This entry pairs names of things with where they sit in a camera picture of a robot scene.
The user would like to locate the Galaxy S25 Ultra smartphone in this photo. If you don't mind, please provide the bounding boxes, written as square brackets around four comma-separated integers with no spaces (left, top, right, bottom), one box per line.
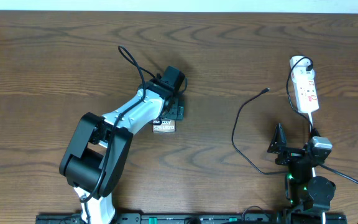
[152,119,176,133]

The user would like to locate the black USB charging cable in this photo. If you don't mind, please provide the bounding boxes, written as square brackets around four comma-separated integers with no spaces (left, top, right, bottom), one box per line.
[231,56,315,175]

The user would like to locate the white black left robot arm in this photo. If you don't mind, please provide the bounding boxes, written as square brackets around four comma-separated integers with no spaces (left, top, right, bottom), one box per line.
[59,80,186,223]

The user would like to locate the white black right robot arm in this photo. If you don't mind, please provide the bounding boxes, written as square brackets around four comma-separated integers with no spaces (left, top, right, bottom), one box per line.
[267,124,336,223]

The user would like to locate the white USB charger adapter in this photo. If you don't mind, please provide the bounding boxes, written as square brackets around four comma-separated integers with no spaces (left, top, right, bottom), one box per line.
[290,55,315,80]

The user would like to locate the white power strip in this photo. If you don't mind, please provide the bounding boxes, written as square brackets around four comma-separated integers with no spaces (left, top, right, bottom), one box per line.
[290,75,319,114]

